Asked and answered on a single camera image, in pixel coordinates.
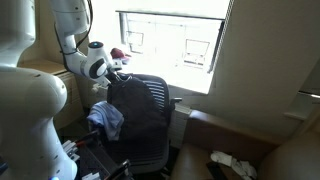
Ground light blue shirt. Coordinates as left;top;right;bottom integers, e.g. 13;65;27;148
87;101;124;141

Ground black robot base tray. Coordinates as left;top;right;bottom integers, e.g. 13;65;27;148
62;131;134;180

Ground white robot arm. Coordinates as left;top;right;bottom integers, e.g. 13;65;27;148
0;0;121;180

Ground black mesh office chair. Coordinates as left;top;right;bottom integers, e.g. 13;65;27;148
105;73;184;176

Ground white cloth on couch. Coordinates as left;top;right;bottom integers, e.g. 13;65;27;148
210;151;257;180

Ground brown leather couch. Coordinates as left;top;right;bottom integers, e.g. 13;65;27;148
171;110;320;180

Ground blue cloth under cap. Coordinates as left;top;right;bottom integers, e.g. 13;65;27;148
121;59;130;65

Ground red cap on windowsill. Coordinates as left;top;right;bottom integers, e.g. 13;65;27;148
110;48;131;60

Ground black window frame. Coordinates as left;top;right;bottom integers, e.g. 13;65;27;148
117;10;225;73

